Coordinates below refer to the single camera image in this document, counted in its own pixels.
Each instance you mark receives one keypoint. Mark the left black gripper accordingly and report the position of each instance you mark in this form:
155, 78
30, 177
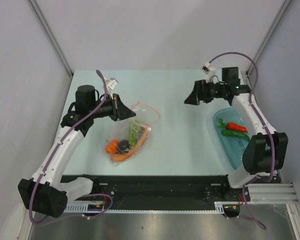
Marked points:
120, 111

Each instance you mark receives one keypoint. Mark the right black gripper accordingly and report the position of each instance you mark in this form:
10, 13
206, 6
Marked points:
200, 93

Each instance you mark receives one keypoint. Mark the clear zip top bag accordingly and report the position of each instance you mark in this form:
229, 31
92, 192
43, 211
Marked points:
145, 113

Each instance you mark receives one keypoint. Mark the dark purple toy fruit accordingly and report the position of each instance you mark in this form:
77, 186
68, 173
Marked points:
123, 147

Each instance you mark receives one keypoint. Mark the orange toy pumpkin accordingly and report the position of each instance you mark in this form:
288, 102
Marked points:
112, 147

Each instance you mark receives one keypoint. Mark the red toy carrot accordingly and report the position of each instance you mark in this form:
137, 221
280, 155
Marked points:
231, 126

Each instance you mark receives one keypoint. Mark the green toy chili pepper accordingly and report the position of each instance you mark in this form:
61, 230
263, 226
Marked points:
234, 133

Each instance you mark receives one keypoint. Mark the green toy grapes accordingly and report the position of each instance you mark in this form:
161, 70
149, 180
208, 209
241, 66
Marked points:
135, 131

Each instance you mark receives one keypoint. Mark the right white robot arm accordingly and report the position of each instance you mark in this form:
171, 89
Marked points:
266, 150

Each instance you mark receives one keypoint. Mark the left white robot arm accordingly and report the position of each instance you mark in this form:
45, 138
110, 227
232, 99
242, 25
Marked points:
44, 193

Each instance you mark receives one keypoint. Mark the blue plastic food tray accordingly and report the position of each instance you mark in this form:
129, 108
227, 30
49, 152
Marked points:
233, 147

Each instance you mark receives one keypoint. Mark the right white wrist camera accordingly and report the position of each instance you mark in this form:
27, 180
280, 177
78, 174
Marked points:
209, 70

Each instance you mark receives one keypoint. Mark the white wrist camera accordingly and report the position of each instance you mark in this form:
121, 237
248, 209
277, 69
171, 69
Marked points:
209, 70
111, 83

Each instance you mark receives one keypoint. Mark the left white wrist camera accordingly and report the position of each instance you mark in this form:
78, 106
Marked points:
111, 83

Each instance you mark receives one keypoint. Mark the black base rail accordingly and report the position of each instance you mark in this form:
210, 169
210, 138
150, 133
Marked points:
168, 193

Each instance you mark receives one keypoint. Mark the white slotted cable duct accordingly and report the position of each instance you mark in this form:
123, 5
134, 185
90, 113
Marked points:
96, 208

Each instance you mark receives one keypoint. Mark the aluminium frame profile right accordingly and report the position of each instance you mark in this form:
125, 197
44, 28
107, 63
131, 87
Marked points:
277, 205

